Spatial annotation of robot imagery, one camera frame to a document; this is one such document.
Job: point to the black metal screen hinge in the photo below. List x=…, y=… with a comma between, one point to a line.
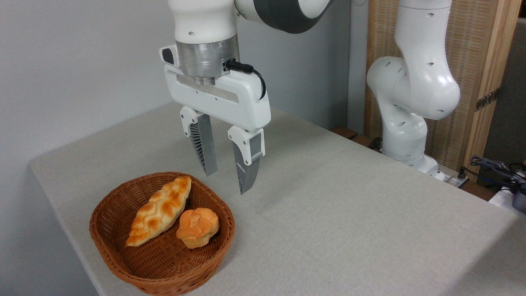
x=487, y=99

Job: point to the brown wicker basket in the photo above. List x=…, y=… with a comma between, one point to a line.
x=119, y=263

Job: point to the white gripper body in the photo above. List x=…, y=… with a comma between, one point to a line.
x=246, y=102

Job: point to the long braided bread loaf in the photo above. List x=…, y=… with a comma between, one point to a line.
x=160, y=209

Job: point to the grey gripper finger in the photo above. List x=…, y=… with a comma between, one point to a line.
x=246, y=164
x=204, y=144

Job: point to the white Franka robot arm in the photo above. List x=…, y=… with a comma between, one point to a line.
x=413, y=82

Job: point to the black plug at robot base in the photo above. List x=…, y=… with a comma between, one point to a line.
x=462, y=173

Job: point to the wooden rattan folding screen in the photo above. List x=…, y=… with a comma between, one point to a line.
x=472, y=49

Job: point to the round orange bread roll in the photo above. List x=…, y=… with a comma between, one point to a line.
x=198, y=227

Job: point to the brown wooden base board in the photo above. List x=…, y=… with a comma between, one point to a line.
x=476, y=190

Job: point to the white box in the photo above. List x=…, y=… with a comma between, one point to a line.
x=502, y=200

